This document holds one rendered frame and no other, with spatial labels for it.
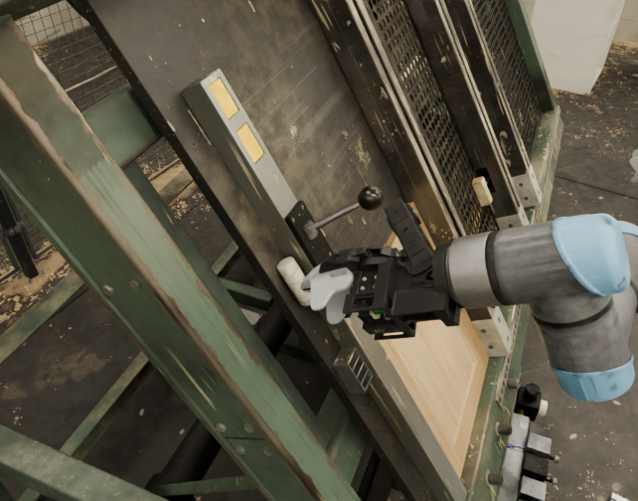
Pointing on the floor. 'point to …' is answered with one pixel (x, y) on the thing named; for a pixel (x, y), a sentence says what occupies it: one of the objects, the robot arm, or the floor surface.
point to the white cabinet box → (574, 40)
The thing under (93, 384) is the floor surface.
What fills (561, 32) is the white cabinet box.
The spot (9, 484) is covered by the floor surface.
